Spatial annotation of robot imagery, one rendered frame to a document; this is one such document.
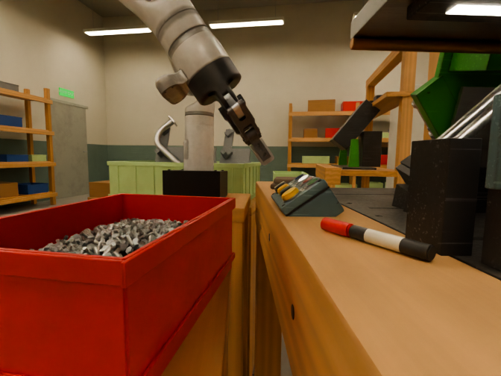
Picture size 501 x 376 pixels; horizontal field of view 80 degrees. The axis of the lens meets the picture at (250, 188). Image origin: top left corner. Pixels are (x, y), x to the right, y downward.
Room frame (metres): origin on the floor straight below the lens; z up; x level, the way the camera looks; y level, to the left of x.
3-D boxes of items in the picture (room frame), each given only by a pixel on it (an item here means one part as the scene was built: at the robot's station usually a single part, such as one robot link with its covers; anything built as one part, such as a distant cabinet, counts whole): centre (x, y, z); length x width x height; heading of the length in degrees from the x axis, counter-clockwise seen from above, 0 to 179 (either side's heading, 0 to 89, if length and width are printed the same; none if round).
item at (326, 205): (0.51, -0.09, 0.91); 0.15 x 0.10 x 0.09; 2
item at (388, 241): (0.30, -0.12, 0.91); 0.13 x 0.02 x 0.02; 30
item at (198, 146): (0.96, 0.17, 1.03); 0.09 x 0.09 x 0.17; 5
